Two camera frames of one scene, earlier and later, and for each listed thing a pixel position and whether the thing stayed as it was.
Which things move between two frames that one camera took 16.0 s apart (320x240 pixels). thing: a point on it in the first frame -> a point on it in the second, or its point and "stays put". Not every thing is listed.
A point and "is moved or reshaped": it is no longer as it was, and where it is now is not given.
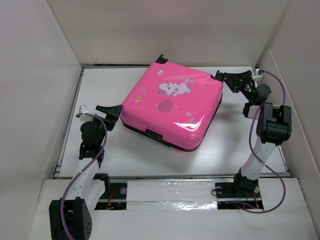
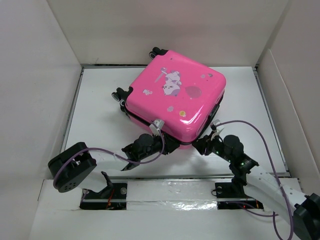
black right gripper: x=234 y=81 -> x=205 y=142
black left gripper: x=112 y=114 -> x=169 y=144
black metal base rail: x=228 y=198 stays put
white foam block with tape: x=171 y=195 stays put
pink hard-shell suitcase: x=174 y=103 is moved or reshaped
